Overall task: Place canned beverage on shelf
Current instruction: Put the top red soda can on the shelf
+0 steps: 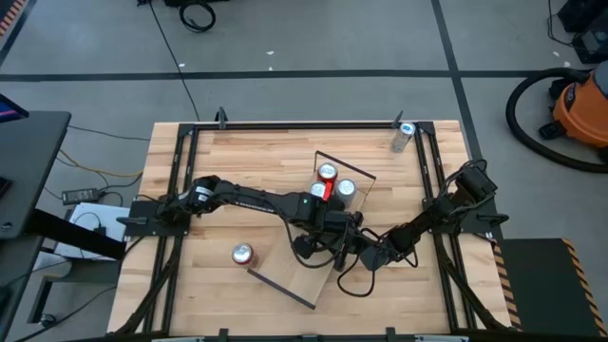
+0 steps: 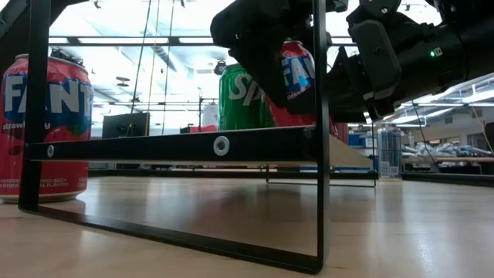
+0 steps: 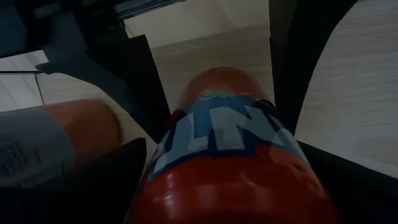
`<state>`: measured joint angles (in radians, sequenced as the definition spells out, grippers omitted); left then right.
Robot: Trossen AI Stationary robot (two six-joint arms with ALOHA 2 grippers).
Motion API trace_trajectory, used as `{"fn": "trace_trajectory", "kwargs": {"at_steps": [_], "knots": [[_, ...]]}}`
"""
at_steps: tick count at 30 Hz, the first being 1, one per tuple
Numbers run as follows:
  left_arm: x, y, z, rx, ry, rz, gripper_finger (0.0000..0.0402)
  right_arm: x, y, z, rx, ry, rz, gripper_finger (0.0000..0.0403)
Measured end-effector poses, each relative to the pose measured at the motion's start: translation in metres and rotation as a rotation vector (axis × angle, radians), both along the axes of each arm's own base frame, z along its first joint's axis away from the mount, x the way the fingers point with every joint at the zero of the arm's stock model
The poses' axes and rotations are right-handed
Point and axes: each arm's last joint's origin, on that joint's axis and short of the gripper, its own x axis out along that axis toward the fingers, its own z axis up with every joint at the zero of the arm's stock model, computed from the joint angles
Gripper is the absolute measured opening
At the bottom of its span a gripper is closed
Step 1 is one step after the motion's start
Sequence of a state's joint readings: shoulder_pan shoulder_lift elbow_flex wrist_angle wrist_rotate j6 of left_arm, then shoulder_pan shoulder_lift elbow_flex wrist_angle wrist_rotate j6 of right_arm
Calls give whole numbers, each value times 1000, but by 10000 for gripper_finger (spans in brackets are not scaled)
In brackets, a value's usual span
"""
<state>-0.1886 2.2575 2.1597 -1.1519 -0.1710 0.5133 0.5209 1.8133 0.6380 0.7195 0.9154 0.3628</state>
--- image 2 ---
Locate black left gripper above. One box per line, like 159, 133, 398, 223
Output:
210, 0, 348, 108

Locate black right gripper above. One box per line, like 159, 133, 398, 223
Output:
327, 19, 403, 124

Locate red Fanta strawberry can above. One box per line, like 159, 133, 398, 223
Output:
266, 39, 321, 128
0, 53, 94, 205

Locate green Sprite can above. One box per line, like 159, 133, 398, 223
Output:
218, 63, 276, 131

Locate slim silver blue can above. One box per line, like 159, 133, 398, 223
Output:
377, 124, 403, 181

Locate wooden shelf with black legs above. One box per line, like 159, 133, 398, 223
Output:
18, 0, 377, 275

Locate blue storage bins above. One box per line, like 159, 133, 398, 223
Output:
348, 133, 377, 150

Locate red box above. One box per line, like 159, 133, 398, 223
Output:
180, 124, 219, 134

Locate cluttered wooden workbench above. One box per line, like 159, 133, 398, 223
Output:
401, 141, 494, 175

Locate black flat screen display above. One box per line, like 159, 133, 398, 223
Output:
102, 112, 151, 139

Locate black aluminium table frame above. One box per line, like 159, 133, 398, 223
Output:
88, 168, 494, 189

